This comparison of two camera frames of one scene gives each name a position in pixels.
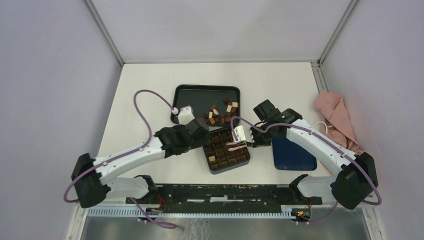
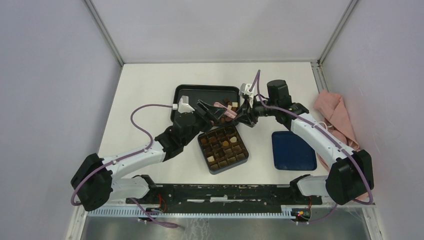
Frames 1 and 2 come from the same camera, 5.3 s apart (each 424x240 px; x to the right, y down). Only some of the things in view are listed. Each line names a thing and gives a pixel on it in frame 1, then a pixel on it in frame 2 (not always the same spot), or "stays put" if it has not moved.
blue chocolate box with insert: (218, 158) stays put
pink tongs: (235, 148) to (228, 112)
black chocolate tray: (218, 104) stays put
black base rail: (227, 195) stays put
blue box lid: (289, 155) stays put
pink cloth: (338, 125) stays put
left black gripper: (204, 140) to (215, 112)
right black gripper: (256, 143) to (246, 115)
